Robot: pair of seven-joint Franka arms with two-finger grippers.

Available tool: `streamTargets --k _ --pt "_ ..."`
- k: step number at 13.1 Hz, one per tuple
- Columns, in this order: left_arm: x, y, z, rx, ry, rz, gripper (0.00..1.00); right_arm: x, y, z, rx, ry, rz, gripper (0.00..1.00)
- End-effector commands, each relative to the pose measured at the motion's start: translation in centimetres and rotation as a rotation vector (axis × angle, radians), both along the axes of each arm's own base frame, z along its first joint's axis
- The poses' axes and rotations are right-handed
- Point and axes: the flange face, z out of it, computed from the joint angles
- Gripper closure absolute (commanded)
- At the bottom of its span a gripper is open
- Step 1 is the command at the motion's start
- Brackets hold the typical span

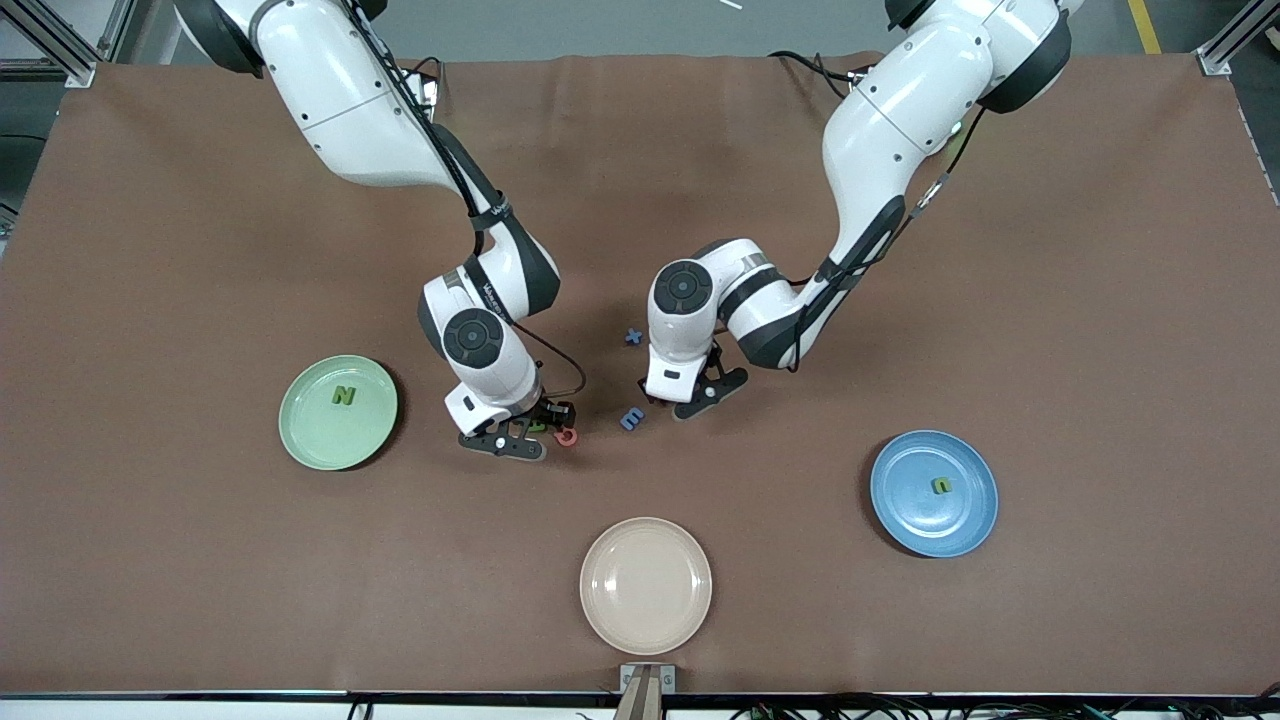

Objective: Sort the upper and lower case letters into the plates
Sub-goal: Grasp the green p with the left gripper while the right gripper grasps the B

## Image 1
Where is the light green plate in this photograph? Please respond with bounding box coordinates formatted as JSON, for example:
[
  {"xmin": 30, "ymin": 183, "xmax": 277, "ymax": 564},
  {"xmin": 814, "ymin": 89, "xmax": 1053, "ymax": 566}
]
[{"xmin": 278, "ymin": 355, "xmax": 399, "ymax": 472}]

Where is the beige plate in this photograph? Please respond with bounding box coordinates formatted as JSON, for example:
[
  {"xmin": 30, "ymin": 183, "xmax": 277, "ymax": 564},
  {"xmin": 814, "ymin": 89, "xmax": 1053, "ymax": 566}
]
[{"xmin": 579, "ymin": 516, "xmax": 713, "ymax": 657}]

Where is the blue plate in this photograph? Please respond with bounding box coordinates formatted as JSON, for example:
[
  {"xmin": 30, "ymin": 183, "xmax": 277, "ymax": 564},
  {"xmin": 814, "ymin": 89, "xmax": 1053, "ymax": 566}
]
[{"xmin": 869, "ymin": 430, "xmax": 999, "ymax": 559}]

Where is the brown table cover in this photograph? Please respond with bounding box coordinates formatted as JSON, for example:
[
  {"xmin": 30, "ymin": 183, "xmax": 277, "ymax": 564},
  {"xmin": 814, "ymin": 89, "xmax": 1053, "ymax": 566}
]
[{"xmin": 0, "ymin": 52, "xmax": 1280, "ymax": 698}]

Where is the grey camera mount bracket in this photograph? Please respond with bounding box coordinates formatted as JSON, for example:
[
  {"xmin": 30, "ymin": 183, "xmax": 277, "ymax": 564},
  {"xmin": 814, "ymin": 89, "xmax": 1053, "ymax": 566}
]
[{"xmin": 619, "ymin": 663, "xmax": 677, "ymax": 720}]

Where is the black left base cable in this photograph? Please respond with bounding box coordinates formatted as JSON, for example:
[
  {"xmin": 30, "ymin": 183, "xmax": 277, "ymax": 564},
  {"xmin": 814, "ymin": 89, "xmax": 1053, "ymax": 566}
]
[{"xmin": 768, "ymin": 50, "xmax": 863, "ymax": 99}]

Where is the aluminium frame profile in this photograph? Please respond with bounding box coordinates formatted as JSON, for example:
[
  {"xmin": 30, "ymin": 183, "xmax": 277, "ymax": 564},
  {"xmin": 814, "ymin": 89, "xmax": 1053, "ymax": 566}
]
[
  {"xmin": 0, "ymin": 0, "xmax": 138, "ymax": 89},
  {"xmin": 1195, "ymin": 0, "xmax": 1280, "ymax": 77}
]

